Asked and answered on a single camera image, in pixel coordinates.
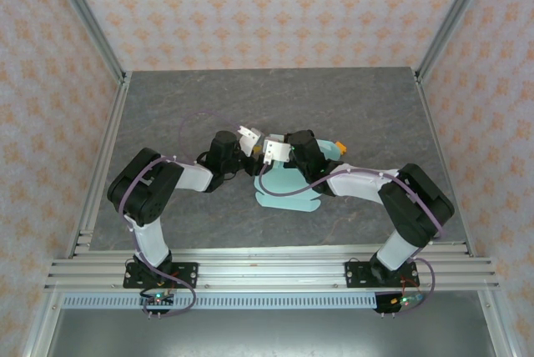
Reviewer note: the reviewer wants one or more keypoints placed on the light teal paper box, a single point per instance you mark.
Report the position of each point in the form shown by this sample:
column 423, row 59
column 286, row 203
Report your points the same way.
column 279, row 179

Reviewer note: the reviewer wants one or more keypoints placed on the small orange block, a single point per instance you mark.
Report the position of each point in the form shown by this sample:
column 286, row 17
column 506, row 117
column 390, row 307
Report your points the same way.
column 342, row 147

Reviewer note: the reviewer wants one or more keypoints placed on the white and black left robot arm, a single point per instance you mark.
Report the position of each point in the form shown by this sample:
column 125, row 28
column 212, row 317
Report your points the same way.
column 150, row 240

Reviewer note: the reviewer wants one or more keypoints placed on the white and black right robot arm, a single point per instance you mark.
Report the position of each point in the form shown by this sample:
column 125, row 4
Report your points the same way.
column 396, row 248

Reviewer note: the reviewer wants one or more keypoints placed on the grey metal lower shelf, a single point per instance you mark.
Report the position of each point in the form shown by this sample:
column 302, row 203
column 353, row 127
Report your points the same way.
column 267, row 332

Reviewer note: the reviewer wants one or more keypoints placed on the aluminium mounting rail beam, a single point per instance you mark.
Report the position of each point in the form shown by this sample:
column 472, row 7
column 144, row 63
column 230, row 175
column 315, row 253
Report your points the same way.
column 271, row 269

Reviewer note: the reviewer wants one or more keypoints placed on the aluminium side rail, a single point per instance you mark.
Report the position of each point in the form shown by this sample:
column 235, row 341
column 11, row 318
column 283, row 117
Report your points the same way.
column 431, row 123
column 106, row 152

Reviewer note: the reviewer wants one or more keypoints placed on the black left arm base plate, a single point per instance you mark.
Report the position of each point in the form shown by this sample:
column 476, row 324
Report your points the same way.
column 187, row 274

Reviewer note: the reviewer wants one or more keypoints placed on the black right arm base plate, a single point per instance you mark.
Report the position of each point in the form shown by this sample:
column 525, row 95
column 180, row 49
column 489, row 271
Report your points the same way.
column 357, row 275

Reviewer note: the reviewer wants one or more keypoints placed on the aluminium corner post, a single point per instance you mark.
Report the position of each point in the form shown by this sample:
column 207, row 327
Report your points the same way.
column 456, row 15
column 83, row 15

